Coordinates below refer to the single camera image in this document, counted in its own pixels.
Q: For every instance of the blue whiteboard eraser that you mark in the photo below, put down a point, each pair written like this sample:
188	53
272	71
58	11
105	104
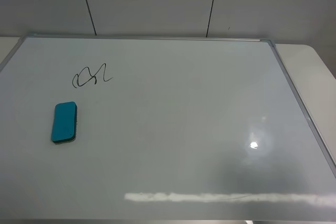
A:
65	123

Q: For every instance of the white whiteboard with aluminium frame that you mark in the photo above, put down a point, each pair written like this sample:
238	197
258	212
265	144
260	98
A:
167	128

